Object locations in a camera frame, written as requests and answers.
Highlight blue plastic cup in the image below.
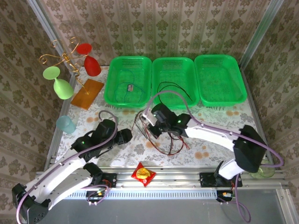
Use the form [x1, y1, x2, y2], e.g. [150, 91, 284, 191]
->
[55, 116, 77, 135]

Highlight small black controller board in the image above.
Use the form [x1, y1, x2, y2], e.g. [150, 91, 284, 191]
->
[216, 190, 236, 203]
[85, 190, 106, 203]

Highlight red snack packet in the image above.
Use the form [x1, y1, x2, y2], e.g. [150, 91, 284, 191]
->
[131, 162, 157, 187]

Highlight gold wire glass rack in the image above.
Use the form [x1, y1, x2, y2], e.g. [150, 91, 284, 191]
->
[38, 36, 91, 95]

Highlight orange wooden base board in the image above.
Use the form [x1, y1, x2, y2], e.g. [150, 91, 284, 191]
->
[70, 78, 105, 111]

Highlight clear green glass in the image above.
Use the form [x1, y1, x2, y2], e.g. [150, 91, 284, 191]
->
[249, 160, 276, 180]

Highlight green plastic basket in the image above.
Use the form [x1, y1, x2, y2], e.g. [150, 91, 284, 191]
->
[194, 54, 248, 107]
[151, 57, 200, 110]
[103, 56, 152, 108]

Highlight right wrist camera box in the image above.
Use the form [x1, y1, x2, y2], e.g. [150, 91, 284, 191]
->
[141, 111, 157, 126]

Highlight grey metal panel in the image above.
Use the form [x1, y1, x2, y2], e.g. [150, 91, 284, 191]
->
[28, 189, 292, 224]

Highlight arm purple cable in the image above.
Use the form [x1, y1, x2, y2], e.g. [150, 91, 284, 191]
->
[146, 90, 285, 224]
[15, 110, 119, 224]

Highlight white slotted cable duct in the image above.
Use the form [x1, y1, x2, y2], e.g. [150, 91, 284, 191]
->
[41, 189, 221, 200]

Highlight aluminium frame post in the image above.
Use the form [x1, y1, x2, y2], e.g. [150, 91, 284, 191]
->
[237, 0, 285, 69]
[26, 0, 79, 81]

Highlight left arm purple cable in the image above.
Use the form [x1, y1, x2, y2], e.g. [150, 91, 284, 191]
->
[15, 110, 119, 224]

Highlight aluminium table side rail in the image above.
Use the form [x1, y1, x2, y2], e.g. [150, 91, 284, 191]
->
[44, 74, 78, 171]
[240, 67, 285, 173]

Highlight red plastic wine glass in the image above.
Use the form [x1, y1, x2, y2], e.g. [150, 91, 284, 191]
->
[76, 43, 102, 77]

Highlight aluminium frame rail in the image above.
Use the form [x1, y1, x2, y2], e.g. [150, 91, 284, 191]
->
[32, 166, 288, 190]

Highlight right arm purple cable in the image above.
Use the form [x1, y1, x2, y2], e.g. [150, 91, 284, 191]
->
[146, 90, 285, 224]

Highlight green plastic wine glass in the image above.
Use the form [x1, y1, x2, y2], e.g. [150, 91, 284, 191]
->
[43, 66, 75, 100]

